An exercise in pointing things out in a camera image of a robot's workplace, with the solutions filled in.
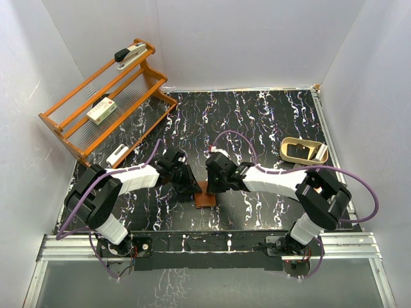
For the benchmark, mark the black card in tray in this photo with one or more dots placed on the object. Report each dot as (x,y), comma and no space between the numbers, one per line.
(298,151)

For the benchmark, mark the beige oval tray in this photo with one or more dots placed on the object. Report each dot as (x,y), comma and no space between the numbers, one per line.
(308,143)

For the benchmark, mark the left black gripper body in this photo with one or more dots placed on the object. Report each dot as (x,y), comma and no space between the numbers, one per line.
(180,176)

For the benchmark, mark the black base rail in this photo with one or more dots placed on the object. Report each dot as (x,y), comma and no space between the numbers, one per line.
(234,249)

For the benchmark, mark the white staples box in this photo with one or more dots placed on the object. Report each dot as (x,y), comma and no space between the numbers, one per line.
(101,111)

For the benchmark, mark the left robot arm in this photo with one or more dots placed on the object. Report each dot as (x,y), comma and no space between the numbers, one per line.
(93,197)

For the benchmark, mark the black and beige stapler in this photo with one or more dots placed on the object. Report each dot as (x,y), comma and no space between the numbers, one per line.
(126,56)

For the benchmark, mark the silver card in tray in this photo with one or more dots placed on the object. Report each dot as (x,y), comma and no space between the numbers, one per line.
(319,153)

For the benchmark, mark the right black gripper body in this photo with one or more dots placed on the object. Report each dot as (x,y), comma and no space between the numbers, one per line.
(221,181)

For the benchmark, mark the brown leather card holder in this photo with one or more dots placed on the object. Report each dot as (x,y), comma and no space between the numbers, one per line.
(202,199)

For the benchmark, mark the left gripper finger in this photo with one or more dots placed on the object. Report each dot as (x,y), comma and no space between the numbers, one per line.
(186,193)
(191,183)

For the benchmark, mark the small white box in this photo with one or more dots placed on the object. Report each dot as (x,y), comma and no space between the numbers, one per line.
(115,156)

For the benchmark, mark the orange wooden shelf rack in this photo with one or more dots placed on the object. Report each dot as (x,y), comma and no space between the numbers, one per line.
(141,106)

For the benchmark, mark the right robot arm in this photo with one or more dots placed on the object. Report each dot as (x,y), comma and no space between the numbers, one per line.
(323,198)

